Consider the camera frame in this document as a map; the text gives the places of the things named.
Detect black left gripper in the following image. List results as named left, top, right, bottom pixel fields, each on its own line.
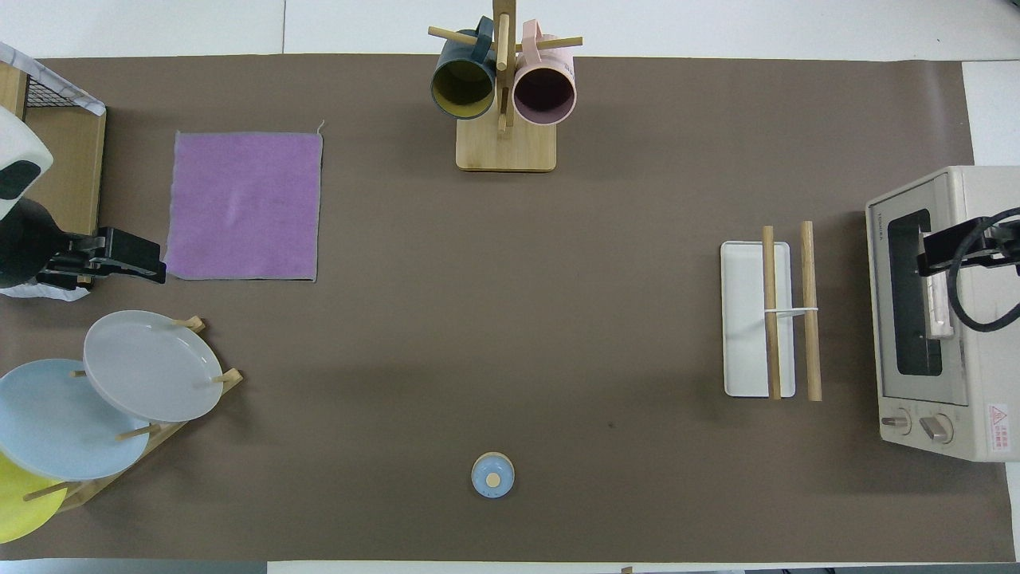
left=0, top=198, right=167, bottom=289

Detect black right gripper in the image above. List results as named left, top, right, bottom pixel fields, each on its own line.
left=916, top=209, right=1020, bottom=278

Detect purple and grey towel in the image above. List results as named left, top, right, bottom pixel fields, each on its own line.
left=163, top=120, right=326, bottom=282

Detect white towel rack wooden bars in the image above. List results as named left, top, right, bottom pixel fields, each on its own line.
left=720, top=221, right=823, bottom=402

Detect wooden plate rack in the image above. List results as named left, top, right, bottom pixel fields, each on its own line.
left=22, top=316, right=244, bottom=513

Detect white crumpled sheet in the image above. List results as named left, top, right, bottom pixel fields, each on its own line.
left=0, top=283, right=92, bottom=302

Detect grey plate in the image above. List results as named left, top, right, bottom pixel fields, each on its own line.
left=83, top=310, right=225, bottom=423

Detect wooden two-level shelf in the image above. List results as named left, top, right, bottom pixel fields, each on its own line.
left=0, top=60, right=107, bottom=292

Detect beige toaster oven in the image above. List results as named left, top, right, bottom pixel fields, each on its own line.
left=865, top=165, right=1020, bottom=463

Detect light blue plate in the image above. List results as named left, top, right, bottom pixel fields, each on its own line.
left=0, top=359, right=152, bottom=482

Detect marble pattern paper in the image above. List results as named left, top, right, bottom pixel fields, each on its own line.
left=0, top=41, right=106, bottom=116

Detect yellow plate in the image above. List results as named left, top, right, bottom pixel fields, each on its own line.
left=0, top=450, right=69, bottom=545

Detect large brown table mat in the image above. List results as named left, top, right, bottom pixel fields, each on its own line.
left=0, top=54, right=1017, bottom=563

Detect dark teal mug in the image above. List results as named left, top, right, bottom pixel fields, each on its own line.
left=431, top=18, right=499, bottom=120

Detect wooden mug tree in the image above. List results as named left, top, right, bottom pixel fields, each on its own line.
left=428, top=0, right=584, bottom=173

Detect pink ribbed mug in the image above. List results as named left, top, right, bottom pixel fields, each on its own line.
left=512, top=20, right=577, bottom=127

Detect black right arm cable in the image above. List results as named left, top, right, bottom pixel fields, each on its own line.
left=947, top=209, right=1020, bottom=332

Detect black wire basket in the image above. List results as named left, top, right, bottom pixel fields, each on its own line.
left=20, top=72, right=92, bottom=112

